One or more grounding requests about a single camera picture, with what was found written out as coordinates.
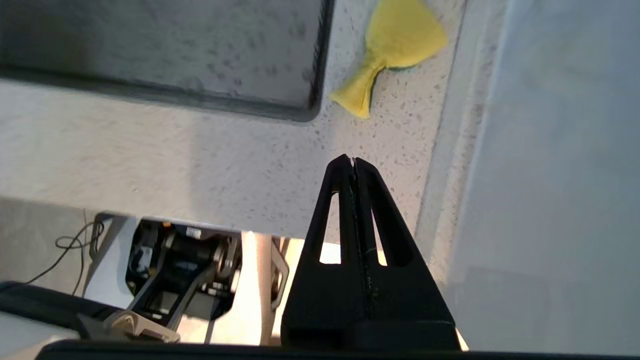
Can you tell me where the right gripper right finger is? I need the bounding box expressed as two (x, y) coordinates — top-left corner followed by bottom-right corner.
(354, 158), (461, 349)

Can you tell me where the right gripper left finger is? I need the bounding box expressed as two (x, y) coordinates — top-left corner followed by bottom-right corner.
(281, 154), (373, 349)

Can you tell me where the yellow fish-shaped sponge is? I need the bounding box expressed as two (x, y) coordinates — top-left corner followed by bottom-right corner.
(329, 0), (449, 120)

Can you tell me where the stainless steel sink basin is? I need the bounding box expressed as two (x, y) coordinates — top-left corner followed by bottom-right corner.
(0, 0), (336, 123)

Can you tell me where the white black robot chassis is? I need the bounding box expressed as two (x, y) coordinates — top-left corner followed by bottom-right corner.
(0, 212), (291, 347)

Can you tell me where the thin black floor cable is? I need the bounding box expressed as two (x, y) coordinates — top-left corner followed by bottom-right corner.
(25, 220), (106, 297)

